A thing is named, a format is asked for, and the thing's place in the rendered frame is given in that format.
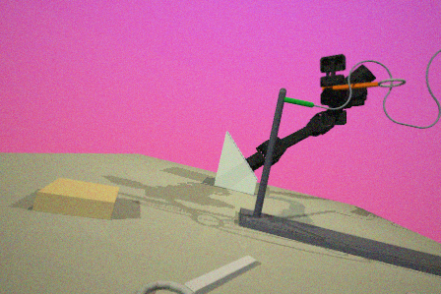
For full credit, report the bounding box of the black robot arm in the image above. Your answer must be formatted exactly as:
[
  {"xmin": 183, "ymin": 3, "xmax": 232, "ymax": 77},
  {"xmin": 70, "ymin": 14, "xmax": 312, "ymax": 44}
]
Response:
[{"xmin": 245, "ymin": 64, "xmax": 376, "ymax": 172}]

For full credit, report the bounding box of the tan flat block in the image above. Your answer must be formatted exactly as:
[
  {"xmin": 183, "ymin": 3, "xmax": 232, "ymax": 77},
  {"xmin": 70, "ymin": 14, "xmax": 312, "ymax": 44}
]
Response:
[{"xmin": 32, "ymin": 177, "xmax": 120, "ymax": 220}]

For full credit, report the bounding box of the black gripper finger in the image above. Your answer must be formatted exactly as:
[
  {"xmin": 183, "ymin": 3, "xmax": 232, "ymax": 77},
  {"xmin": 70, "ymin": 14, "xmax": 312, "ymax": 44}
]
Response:
[
  {"xmin": 320, "ymin": 74, "xmax": 345, "ymax": 88},
  {"xmin": 320, "ymin": 88, "xmax": 345, "ymax": 105}
]

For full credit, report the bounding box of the orange handle with grey tip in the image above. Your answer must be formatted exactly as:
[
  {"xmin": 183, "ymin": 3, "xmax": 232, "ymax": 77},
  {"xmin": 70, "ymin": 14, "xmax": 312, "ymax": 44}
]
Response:
[{"xmin": 322, "ymin": 79, "xmax": 407, "ymax": 90}]

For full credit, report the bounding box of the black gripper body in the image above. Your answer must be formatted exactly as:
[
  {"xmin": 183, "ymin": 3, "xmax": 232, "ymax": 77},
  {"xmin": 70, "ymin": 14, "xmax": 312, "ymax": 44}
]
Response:
[{"xmin": 320, "ymin": 54, "xmax": 347, "ymax": 125}]

